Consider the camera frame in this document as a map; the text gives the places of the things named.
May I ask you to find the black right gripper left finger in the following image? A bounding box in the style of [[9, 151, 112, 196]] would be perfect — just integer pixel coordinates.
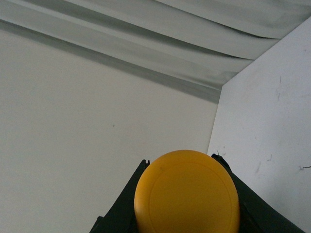
[[90, 160, 149, 233]]

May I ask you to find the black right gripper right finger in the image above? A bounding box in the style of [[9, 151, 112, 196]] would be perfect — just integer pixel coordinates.
[[211, 154, 304, 233]]

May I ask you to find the yellow push button switch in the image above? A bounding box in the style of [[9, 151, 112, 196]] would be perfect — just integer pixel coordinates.
[[134, 150, 240, 233]]

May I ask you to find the white pleated curtain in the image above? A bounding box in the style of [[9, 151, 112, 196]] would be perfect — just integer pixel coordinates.
[[0, 0, 311, 102]]

